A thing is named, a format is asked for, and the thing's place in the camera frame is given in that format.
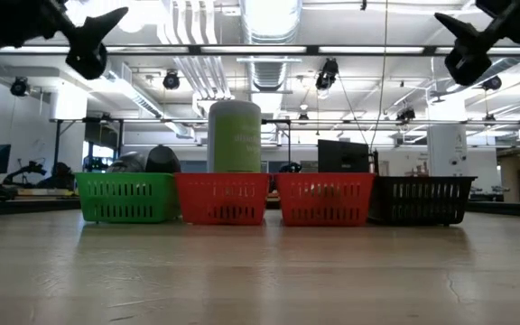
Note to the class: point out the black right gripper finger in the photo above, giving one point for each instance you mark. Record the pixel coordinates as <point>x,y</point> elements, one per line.
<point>467,65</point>
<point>465,34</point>

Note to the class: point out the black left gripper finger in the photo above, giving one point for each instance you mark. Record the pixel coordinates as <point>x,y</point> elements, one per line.
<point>95,29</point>
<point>86,61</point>

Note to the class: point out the black background robot arm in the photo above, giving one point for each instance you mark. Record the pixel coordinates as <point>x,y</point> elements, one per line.
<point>23,171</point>

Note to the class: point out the black ceiling spotlight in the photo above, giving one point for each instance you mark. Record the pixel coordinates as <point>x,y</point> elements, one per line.
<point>405,114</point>
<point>327,74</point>
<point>171,81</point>
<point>491,83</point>
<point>19,87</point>

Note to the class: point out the overhead bar with light strips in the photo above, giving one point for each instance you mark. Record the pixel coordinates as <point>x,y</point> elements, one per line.
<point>377,50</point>

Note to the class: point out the green plastic basket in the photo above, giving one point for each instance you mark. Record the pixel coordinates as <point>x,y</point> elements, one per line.
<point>124,177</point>

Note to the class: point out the black plastic basket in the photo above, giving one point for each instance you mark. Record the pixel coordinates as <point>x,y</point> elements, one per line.
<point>422,179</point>

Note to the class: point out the black computer monitor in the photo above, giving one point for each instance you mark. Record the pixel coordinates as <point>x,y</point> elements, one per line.
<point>343,155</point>

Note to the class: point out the green white disinfecting wipes canister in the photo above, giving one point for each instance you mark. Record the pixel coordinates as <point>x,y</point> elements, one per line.
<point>235,140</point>

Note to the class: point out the red plastic basket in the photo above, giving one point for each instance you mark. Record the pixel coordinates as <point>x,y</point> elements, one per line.
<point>323,178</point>
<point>219,178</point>

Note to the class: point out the black metal rack frame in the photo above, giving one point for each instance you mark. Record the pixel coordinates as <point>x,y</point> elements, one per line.
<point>57,149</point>

